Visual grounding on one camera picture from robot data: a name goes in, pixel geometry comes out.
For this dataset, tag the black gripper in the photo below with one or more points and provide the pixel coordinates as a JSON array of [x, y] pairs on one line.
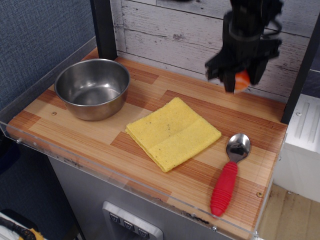
[[245, 46]]

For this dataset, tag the orange salmon sushi toy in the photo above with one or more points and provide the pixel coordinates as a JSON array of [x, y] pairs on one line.
[[242, 81]]

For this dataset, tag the yellow folded cloth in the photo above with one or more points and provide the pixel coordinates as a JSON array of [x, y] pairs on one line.
[[173, 134]]

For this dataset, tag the white ridged box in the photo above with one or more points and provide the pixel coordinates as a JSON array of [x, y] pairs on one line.
[[298, 167]]

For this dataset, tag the stainless steel bowl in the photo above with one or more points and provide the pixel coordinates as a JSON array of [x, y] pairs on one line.
[[94, 89]]

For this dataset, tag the grey cabinet with button panel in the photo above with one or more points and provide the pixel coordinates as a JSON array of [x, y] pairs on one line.
[[143, 203]]

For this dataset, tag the clear acrylic table guard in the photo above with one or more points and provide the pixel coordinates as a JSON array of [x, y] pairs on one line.
[[37, 118]]

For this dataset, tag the black and yellow bag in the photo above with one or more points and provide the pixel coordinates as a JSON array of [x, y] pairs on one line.
[[14, 226]]

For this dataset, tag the red handled metal spoon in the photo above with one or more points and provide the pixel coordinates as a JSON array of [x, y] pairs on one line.
[[237, 149]]

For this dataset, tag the black vertical post right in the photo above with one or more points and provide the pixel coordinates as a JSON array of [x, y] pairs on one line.
[[302, 73]]

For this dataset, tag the black vertical post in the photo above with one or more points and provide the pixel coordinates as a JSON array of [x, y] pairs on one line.
[[302, 73], [104, 29]]

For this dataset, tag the black vertical post left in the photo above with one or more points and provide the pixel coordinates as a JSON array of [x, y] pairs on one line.
[[104, 29]]

